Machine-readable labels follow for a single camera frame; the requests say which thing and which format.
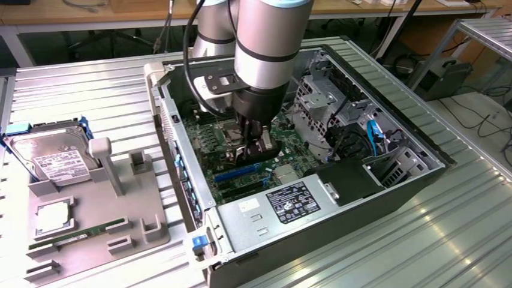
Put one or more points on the silver chipset heatsink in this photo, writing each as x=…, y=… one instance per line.
x=284, y=174

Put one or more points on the silver cpu chip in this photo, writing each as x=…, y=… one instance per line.
x=52, y=218

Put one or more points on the black expansion slot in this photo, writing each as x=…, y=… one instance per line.
x=244, y=189

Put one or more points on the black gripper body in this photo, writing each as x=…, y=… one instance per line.
x=260, y=102

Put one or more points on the open black pc case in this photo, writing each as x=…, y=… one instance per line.
x=400, y=192

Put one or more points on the green ram stick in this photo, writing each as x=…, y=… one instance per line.
x=77, y=234

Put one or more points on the hard disk with blue carrier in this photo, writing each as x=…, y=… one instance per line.
x=52, y=156

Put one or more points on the gpu graphics card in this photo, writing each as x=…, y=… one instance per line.
x=265, y=150

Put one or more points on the cpu socket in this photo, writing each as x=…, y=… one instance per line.
x=225, y=132

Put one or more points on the silver power supply unit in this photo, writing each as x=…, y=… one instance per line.
x=256, y=216

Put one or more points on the aluminium frame table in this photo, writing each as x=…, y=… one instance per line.
x=476, y=33

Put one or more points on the blue expansion slot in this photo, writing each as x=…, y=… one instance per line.
x=236, y=173

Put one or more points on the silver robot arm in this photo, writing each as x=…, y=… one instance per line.
x=268, y=45

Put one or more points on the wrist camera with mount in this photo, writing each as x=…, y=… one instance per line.
x=217, y=85

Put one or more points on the blue case latch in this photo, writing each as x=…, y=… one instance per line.
x=199, y=242

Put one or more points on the wooden desk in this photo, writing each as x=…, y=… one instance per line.
x=120, y=12

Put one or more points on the black box on floor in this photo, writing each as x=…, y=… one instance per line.
x=444, y=81

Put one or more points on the silver metal drive cage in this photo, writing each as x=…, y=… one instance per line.
x=320, y=108

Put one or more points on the grey parts rack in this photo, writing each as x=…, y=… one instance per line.
x=96, y=240

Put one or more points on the green motherboard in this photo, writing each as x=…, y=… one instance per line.
x=292, y=156

